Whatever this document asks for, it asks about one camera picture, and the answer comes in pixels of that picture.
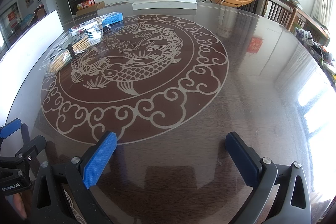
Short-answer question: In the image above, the cotton swab bundle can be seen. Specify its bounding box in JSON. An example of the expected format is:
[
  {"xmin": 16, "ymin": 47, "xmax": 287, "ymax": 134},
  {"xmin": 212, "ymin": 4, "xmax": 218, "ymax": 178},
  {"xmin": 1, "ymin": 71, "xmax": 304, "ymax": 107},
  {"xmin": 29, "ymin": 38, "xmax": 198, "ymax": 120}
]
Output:
[{"xmin": 43, "ymin": 29, "xmax": 102, "ymax": 77}]

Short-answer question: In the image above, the long brown cardboard box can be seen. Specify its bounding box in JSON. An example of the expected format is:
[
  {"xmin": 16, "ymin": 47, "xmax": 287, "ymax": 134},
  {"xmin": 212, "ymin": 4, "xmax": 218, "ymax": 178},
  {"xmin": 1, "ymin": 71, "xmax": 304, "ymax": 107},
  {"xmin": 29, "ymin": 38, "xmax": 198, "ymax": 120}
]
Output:
[{"xmin": 76, "ymin": 1, "xmax": 106, "ymax": 17}]

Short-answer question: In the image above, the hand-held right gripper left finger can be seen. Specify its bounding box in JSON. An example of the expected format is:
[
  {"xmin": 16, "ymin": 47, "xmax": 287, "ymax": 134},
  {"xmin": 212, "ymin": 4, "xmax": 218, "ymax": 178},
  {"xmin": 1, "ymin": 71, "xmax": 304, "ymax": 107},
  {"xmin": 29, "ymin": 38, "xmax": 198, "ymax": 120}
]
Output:
[{"xmin": 26, "ymin": 131, "xmax": 117, "ymax": 224}]

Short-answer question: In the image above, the dining table with blue cloth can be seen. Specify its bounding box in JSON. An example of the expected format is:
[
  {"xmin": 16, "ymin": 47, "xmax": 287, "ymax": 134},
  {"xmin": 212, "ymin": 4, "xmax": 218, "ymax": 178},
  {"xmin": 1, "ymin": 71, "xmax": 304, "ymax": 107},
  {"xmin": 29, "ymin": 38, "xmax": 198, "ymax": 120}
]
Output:
[{"xmin": 20, "ymin": 14, "xmax": 37, "ymax": 30}]

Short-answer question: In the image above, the wooden slat back chair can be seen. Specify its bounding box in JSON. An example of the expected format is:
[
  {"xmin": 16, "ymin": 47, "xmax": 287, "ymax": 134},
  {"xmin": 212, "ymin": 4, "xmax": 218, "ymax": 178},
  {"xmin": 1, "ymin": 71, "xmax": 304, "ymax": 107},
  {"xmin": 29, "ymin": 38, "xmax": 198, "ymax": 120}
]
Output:
[{"xmin": 265, "ymin": 0, "xmax": 298, "ymax": 30}]

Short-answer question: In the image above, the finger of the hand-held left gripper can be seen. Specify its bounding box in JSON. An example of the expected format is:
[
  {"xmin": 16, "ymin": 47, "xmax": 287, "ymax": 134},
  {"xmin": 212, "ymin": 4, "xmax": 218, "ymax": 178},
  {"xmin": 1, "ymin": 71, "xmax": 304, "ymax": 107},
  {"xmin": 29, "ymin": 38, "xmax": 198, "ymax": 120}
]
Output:
[
  {"xmin": 0, "ymin": 119, "xmax": 30, "ymax": 151},
  {"xmin": 14, "ymin": 135, "xmax": 47, "ymax": 164}
]

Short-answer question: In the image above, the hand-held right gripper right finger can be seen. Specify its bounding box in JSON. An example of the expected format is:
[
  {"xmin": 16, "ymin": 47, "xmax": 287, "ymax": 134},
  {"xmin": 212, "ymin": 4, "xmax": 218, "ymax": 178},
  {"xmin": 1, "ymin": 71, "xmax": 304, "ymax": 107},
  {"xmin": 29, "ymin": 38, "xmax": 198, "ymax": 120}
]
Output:
[{"xmin": 226, "ymin": 132, "xmax": 313, "ymax": 224}]

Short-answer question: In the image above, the pile of small household items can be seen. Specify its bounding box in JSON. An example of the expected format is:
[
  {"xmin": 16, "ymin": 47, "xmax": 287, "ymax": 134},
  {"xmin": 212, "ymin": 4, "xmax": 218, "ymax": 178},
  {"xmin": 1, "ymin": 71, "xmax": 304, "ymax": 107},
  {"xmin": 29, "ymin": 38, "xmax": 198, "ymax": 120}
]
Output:
[{"xmin": 294, "ymin": 27, "xmax": 336, "ymax": 75}]

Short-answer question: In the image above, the blue white long medicine box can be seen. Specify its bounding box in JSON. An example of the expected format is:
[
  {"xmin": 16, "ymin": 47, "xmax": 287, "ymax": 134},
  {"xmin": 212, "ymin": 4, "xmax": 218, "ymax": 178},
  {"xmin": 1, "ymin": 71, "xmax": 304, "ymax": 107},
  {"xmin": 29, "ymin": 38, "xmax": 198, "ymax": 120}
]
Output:
[{"xmin": 69, "ymin": 11, "xmax": 124, "ymax": 36}]

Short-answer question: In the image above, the large white cardboard box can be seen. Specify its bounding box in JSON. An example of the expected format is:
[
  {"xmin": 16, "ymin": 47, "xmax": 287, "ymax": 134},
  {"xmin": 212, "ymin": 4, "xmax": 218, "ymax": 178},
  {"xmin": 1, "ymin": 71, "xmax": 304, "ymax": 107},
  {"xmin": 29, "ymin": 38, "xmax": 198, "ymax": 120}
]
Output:
[{"xmin": 0, "ymin": 9, "xmax": 64, "ymax": 130}]

